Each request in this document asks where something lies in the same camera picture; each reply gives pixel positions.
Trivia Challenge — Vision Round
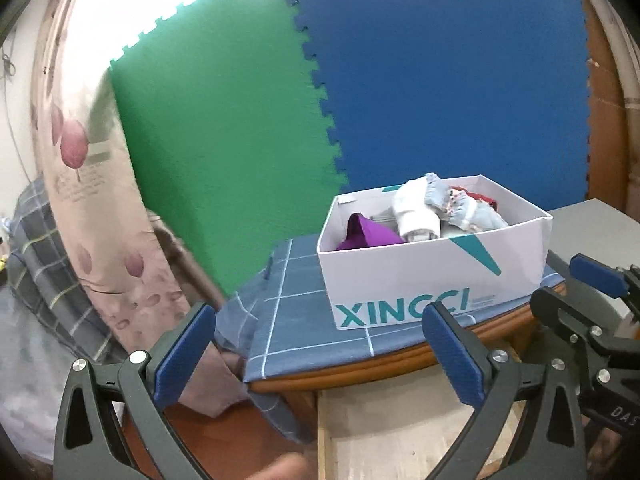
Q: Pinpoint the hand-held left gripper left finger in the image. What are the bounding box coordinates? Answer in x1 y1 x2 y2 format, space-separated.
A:
54 301 217 480

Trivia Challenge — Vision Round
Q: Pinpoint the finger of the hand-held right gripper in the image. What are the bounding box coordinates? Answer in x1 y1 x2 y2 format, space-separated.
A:
572 255 640 318
530 286 626 361

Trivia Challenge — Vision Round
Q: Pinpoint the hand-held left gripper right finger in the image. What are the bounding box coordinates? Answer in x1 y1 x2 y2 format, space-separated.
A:
421 302 588 480

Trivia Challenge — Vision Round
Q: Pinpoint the white cardboard shoe box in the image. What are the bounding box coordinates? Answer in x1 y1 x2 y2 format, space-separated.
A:
316 175 553 331

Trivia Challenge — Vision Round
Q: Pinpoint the light blue underwear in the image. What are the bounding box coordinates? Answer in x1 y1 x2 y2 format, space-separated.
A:
425 173 508 233

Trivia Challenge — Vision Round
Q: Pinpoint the red underwear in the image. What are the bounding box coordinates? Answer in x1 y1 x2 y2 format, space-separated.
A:
450 186 501 211

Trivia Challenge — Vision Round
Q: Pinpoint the white underwear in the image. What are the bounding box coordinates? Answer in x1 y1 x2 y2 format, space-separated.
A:
392 180 443 242

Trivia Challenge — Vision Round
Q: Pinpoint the grey cabinet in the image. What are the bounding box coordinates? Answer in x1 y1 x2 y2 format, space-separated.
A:
542 199 640 331

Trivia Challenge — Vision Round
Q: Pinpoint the wooden nightstand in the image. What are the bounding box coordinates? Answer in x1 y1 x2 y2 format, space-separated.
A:
247 285 568 411

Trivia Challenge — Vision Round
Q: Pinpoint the blue plaid cloth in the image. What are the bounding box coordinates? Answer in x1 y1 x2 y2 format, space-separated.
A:
215 237 566 443

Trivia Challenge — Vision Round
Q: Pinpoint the purple cloth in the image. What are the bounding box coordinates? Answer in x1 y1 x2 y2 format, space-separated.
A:
335 212 406 252

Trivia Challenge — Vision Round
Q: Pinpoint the grey patterned bed sheet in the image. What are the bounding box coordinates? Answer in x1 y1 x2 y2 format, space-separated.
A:
0 280 126 466

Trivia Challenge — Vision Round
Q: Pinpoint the grey plaid bedding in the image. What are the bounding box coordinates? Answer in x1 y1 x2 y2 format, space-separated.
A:
7 175 126 361

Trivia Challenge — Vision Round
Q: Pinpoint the beige flower print curtain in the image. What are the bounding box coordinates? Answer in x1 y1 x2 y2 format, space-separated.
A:
30 0 251 418

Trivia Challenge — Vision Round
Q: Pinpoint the green foam mat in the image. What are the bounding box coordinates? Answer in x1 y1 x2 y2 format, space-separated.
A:
109 0 351 296

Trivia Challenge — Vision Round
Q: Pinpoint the blue foam mat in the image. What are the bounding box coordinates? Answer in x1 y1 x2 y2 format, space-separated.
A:
277 0 591 211

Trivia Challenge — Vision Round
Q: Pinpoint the wooden door frame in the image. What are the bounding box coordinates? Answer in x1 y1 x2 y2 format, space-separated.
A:
525 0 640 211

